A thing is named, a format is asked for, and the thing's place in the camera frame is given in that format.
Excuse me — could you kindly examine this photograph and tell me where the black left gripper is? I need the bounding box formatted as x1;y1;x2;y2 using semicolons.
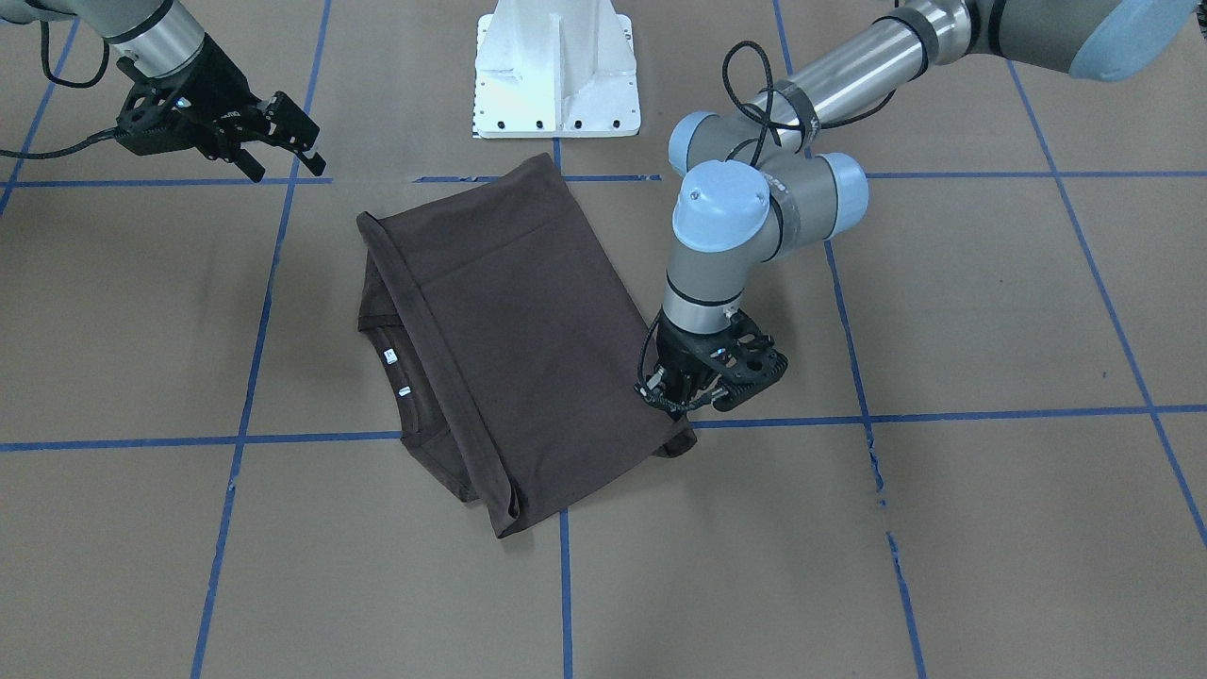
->
637;315;721;421

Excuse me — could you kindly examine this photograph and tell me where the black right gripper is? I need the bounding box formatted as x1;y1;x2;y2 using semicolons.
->
115;35;326;182

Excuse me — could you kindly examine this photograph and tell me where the dark brown t-shirt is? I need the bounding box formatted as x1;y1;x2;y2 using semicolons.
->
356;154;696;538

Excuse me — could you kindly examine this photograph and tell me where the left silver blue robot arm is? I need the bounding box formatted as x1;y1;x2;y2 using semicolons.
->
637;1;1205;426

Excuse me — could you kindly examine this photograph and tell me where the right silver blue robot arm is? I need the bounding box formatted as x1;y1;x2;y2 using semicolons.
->
1;1;326;182

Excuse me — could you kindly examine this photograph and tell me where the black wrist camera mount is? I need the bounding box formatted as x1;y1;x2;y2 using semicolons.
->
706;312;789;412

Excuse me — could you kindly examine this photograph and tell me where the white pedestal column with base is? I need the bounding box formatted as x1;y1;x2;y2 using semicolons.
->
471;1;642;141

